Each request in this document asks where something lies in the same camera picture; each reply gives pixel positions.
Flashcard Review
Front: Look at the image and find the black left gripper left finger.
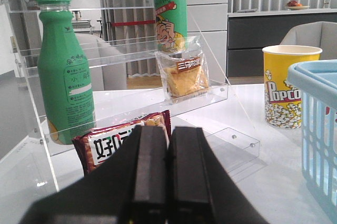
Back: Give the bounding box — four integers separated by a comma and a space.
20, 126, 166, 223

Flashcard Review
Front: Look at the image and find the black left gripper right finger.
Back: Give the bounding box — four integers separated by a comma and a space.
168, 127, 267, 223

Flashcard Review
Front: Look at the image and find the packaged bread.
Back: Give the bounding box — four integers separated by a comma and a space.
155, 36, 210, 99

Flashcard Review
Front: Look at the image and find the light blue plastic basket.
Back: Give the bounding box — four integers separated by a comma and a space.
287, 59, 336, 223

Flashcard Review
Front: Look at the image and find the red snack bag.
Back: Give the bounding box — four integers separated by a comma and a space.
72, 110, 171, 175

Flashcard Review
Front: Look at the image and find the green bottle with cap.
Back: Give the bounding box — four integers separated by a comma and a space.
36, 0, 95, 145

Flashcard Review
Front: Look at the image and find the clear acrylic display shelf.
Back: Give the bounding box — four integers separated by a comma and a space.
1, 0, 261, 192

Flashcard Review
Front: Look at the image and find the dark kitchen counter cabinet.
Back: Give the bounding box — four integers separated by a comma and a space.
226, 10, 336, 78

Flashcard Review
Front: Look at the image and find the green cartoon label bottle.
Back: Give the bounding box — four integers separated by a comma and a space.
155, 0, 187, 53

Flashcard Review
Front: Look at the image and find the white refrigerator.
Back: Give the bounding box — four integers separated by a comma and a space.
187, 0, 228, 82

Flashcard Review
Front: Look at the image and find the grey armchair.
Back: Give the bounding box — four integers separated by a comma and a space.
280, 21, 337, 60

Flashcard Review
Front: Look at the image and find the plate with fruit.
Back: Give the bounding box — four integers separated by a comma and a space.
285, 0, 310, 11

